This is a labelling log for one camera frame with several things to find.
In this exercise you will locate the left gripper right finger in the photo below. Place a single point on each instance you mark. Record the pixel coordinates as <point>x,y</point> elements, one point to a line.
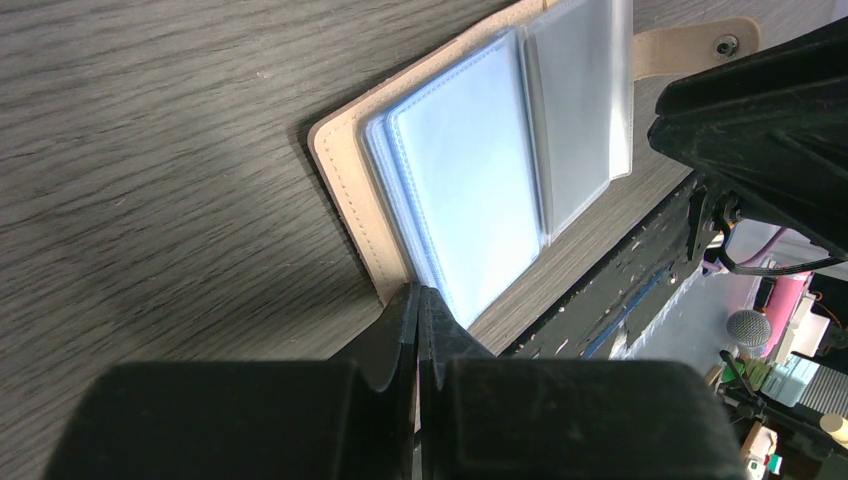
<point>484,417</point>

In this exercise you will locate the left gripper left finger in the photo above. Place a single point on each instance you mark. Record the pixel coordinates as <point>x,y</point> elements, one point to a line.
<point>348,417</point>

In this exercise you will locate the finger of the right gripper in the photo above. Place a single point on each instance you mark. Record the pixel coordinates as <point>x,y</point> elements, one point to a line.
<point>773,128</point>

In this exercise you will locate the beige card holder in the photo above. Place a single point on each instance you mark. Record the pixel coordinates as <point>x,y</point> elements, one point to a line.
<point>458,171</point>

